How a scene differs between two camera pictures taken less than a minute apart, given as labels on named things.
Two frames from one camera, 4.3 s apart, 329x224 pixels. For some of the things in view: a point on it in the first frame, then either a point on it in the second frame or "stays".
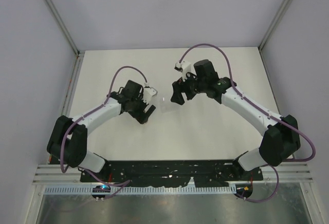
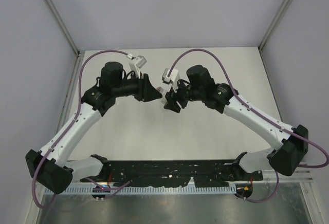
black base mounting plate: (175, 173) stays
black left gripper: (138, 115) to (146, 91)
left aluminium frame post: (76, 68) stays
